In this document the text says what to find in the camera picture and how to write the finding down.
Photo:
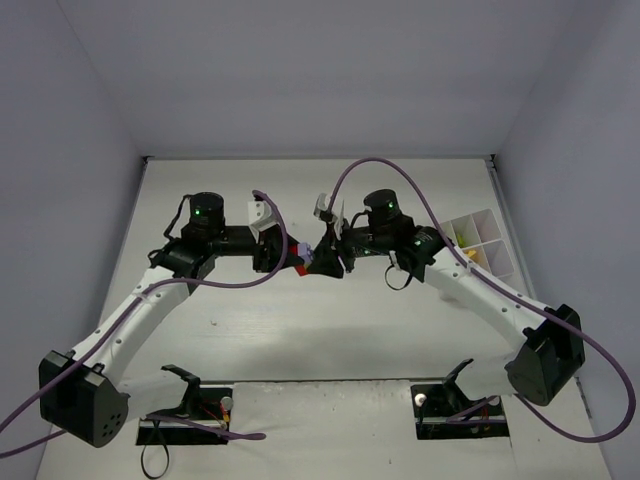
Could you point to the purple lego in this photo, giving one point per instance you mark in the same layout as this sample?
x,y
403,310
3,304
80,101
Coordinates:
x,y
305,252

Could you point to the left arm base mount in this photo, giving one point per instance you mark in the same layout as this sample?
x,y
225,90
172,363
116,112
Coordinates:
x,y
206,404

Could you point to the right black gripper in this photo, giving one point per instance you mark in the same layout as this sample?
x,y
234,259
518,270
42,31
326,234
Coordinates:
x,y
343,251

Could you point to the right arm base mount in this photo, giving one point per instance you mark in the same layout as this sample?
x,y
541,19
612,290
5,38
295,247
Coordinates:
x,y
442,411

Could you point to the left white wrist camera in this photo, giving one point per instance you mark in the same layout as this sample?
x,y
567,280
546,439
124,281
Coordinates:
x,y
261,218

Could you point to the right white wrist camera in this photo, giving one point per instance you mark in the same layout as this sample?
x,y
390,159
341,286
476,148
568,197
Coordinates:
x,y
331,211

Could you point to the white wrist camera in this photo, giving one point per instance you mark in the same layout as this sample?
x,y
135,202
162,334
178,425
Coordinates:
x,y
261,218
331,211

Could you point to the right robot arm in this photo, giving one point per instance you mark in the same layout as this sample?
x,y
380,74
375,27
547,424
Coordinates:
x,y
545,351

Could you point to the red long lego brick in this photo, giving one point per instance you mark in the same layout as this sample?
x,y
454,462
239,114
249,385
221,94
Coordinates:
x,y
300,268

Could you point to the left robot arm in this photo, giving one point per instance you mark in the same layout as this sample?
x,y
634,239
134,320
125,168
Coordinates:
x,y
84,391

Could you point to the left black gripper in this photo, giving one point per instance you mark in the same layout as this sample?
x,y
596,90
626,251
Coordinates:
x,y
267,250

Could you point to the white divided container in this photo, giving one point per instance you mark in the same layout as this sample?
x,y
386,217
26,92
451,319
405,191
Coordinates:
x,y
483,234

